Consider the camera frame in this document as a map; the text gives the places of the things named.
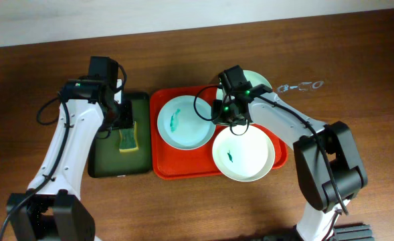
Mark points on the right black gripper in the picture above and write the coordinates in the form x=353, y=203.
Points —
x=223, y=118

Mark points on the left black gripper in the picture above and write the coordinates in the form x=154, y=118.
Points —
x=124, y=118

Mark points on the yellow green sponge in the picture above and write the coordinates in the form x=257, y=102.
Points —
x=128, y=139

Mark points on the white plate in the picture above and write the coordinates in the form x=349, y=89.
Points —
x=244, y=154

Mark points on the light blue plate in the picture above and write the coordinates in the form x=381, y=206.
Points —
x=181, y=127

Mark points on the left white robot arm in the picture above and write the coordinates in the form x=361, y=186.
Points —
x=51, y=207

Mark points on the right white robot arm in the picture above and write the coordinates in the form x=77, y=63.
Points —
x=329, y=168

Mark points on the dark green tray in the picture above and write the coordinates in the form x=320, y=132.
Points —
x=105, y=159

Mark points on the red plastic tray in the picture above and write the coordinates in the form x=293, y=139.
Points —
x=171, y=163

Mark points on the mint green plate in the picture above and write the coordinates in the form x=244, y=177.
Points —
x=255, y=79

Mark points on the white marking on table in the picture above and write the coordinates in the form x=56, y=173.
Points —
x=303, y=86

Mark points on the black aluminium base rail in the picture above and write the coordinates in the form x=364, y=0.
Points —
x=352, y=232

